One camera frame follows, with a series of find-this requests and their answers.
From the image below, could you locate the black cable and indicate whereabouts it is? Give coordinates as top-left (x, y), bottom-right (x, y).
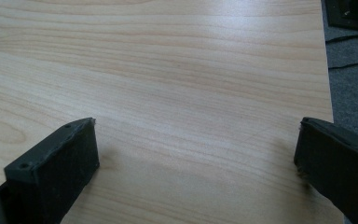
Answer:
top-left (327, 36), bottom-right (358, 70)

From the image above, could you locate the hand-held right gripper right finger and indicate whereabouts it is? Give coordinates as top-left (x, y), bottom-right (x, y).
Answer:
top-left (293, 117), bottom-right (358, 224)

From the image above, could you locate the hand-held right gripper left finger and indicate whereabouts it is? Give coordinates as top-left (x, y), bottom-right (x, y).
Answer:
top-left (0, 117), bottom-right (101, 224)

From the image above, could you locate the black stand base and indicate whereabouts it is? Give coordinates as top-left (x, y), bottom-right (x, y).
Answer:
top-left (325, 0), bottom-right (358, 34)

